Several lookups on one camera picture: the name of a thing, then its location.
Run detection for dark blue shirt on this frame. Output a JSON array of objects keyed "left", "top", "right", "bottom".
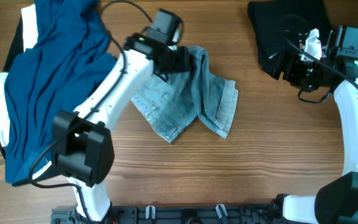
[{"left": 4, "top": 0, "right": 116, "bottom": 185}]

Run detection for left white rail clip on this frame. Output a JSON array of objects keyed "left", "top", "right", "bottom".
[{"left": 145, "top": 205, "right": 156, "bottom": 220}]

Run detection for left black cable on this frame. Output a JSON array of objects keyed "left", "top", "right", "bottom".
[{"left": 28, "top": 0, "right": 155, "bottom": 223}]

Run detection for black garment in pile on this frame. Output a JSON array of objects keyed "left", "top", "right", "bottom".
[{"left": 0, "top": 17, "right": 60, "bottom": 181}]

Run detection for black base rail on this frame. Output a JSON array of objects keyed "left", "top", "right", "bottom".
[{"left": 50, "top": 203, "right": 279, "bottom": 224}]

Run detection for right white rail clip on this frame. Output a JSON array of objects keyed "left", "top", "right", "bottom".
[{"left": 215, "top": 203, "right": 227, "bottom": 219}]

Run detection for light blue denim jeans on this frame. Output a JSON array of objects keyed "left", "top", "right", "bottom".
[{"left": 131, "top": 46, "right": 239, "bottom": 143}]

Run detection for white rail clip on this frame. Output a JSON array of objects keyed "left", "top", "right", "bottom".
[
  {"left": 145, "top": 205, "right": 156, "bottom": 220},
  {"left": 215, "top": 203, "right": 227, "bottom": 219}
]

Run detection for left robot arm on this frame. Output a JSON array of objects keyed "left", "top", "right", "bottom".
[{"left": 51, "top": 9, "right": 190, "bottom": 223}]

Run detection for folded black garment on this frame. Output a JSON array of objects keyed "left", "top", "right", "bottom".
[{"left": 247, "top": 0, "right": 331, "bottom": 80}]

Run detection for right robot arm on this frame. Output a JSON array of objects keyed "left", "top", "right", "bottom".
[{"left": 272, "top": 26, "right": 358, "bottom": 223}]

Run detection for white garment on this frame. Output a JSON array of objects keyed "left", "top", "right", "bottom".
[{"left": 0, "top": 3, "right": 54, "bottom": 181}]

